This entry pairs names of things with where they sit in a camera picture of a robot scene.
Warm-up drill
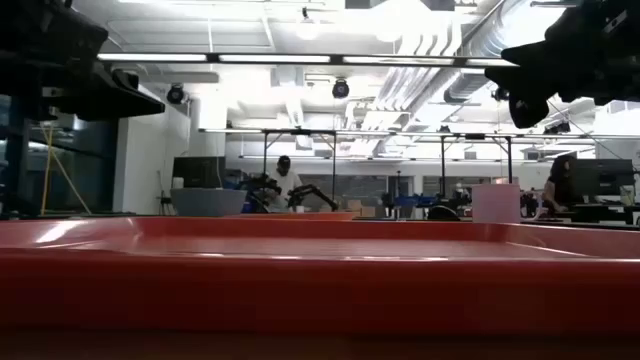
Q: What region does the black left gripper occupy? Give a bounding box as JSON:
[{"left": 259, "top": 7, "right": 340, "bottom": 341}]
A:
[{"left": 29, "top": 9, "right": 166, "bottom": 122}]

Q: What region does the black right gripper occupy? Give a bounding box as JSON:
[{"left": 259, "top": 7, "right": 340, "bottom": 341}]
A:
[{"left": 484, "top": 9, "right": 619, "bottom": 105}]

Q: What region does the blue bowl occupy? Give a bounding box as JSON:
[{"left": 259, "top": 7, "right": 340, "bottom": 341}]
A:
[{"left": 169, "top": 187, "right": 248, "bottom": 218}]

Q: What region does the pink mug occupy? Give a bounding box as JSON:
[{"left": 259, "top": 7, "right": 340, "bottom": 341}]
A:
[{"left": 471, "top": 183, "right": 522, "bottom": 224}]

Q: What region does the red plastic tray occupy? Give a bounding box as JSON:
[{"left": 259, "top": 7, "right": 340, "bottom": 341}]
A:
[{"left": 0, "top": 213, "right": 640, "bottom": 337}]

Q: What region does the black computer monitor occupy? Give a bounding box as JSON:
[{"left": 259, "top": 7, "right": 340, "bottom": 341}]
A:
[
  {"left": 172, "top": 156, "right": 227, "bottom": 190},
  {"left": 569, "top": 158, "right": 637, "bottom": 197}
]

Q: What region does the person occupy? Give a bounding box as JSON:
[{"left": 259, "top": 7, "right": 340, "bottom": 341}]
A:
[
  {"left": 541, "top": 153, "right": 577, "bottom": 217},
  {"left": 263, "top": 154, "right": 304, "bottom": 214}
]

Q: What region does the black overhead light bar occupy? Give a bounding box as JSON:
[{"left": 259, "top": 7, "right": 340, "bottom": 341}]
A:
[{"left": 97, "top": 51, "right": 519, "bottom": 69}]

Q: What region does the black background rig frame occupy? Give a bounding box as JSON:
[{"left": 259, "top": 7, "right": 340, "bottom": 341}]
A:
[
  {"left": 438, "top": 132, "right": 514, "bottom": 197},
  {"left": 262, "top": 128, "right": 338, "bottom": 202}
]

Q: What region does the yellow hanging cord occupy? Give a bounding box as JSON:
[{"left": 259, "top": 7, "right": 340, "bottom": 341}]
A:
[
  {"left": 48, "top": 147, "right": 92, "bottom": 216},
  {"left": 39, "top": 124, "right": 55, "bottom": 216}
]

